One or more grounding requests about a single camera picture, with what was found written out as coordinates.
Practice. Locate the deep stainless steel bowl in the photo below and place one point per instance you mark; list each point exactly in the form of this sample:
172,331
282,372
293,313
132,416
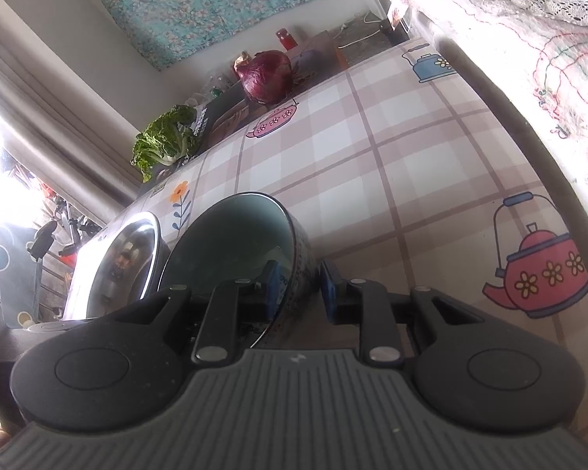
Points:
122,254

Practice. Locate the blue circle print cloth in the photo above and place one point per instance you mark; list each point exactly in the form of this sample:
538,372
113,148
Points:
10,274

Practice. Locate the green leafy cabbage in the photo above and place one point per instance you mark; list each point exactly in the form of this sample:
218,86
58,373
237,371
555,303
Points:
164,137

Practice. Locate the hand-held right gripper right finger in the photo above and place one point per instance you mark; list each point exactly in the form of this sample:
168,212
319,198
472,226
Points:
329,286

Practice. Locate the red bottle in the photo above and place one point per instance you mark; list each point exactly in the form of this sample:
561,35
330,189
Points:
285,39

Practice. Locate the beige curtain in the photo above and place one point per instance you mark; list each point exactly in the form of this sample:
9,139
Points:
54,122

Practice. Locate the pink stitched blanket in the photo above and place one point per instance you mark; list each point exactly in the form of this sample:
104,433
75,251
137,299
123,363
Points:
495,19

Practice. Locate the printed cardboard box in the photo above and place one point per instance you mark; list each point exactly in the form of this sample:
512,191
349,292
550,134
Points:
318,54

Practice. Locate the plaid printed tablecloth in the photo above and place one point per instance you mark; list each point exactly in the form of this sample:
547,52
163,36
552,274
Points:
372,156

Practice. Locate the dark green ceramic bowl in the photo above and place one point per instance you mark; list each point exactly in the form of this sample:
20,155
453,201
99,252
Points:
225,235

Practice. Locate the red cabbage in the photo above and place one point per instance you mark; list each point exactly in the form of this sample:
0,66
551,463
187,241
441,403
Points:
267,78

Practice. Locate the teal floral wall cloth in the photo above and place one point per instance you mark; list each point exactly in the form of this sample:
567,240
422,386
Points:
201,5

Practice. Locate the black bicycle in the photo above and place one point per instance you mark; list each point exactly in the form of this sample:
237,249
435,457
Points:
43,240

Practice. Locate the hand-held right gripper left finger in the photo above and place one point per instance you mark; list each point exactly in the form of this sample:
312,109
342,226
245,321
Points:
269,281

